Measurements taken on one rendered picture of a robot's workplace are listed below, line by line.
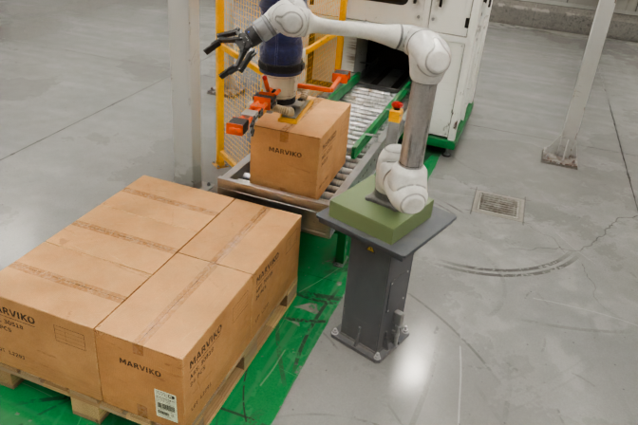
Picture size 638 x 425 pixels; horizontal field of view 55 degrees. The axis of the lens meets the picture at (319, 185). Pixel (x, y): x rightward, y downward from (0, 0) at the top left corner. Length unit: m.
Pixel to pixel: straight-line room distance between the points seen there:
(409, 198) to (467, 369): 1.13
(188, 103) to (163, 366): 2.25
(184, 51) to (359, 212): 1.93
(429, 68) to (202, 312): 1.33
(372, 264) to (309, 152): 0.71
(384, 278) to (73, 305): 1.39
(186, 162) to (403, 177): 2.28
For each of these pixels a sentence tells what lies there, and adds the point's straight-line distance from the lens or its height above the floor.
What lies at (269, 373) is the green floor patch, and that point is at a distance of 3.12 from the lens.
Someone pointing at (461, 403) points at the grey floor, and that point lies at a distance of 3.15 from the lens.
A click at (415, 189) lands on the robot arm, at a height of 1.06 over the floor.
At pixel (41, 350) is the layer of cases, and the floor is 0.32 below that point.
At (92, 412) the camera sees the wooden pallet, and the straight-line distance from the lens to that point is 2.96.
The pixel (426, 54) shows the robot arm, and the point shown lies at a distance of 2.33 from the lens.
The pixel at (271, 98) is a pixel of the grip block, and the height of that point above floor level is 1.22.
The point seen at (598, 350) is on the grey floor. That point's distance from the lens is 3.74.
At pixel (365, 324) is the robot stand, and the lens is 3.19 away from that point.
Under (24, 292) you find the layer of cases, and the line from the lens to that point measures 2.86.
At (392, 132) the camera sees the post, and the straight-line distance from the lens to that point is 3.60.
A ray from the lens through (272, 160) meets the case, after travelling 3.36.
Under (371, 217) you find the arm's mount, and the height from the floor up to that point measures 0.83.
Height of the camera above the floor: 2.20
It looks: 28 degrees down
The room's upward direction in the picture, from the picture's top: 5 degrees clockwise
